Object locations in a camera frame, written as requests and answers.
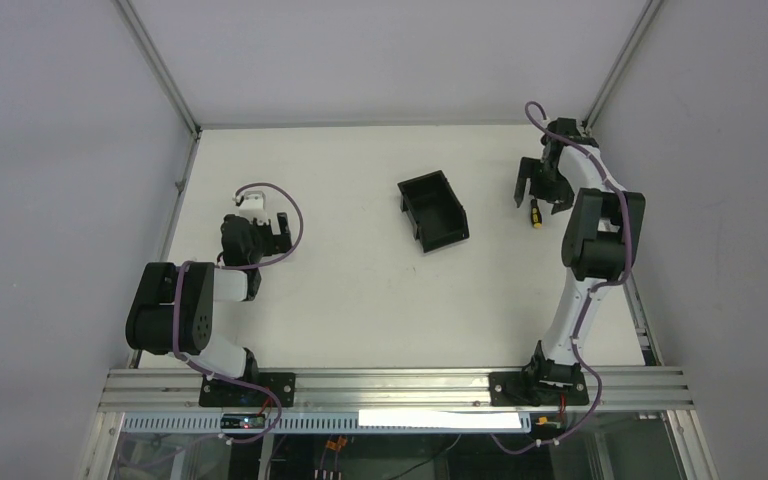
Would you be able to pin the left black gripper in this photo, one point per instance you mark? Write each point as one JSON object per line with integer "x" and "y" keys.
{"x": 277, "y": 234}

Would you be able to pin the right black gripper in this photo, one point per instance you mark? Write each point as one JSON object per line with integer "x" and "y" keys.
{"x": 546, "y": 183}

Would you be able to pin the black yellow screwdriver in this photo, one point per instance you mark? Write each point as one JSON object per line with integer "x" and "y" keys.
{"x": 535, "y": 214}

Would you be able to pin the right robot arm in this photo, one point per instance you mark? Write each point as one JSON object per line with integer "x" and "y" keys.
{"x": 598, "y": 249}

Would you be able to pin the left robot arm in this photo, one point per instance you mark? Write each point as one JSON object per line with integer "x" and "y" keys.
{"x": 173, "y": 307}

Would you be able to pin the black plastic bin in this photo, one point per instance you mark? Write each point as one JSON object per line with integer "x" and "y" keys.
{"x": 438, "y": 219}

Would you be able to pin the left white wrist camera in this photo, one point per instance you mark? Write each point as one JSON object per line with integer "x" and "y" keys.
{"x": 251, "y": 205}

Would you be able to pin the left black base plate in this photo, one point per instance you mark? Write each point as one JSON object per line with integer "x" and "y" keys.
{"x": 221, "y": 394}

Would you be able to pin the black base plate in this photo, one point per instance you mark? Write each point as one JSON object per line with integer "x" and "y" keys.
{"x": 221, "y": 394}
{"x": 517, "y": 389}

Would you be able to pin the slotted cable duct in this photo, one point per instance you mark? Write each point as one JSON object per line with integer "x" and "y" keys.
{"x": 367, "y": 421}

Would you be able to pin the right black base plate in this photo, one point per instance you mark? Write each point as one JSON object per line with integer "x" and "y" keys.
{"x": 517, "y": 389}

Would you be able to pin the aluminium front rail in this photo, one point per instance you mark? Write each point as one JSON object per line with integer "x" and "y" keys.
{"x": 618, "y": 389}

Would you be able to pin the left aluminium frame post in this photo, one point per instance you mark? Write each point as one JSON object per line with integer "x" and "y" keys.
{"x": 154, "y": 60}

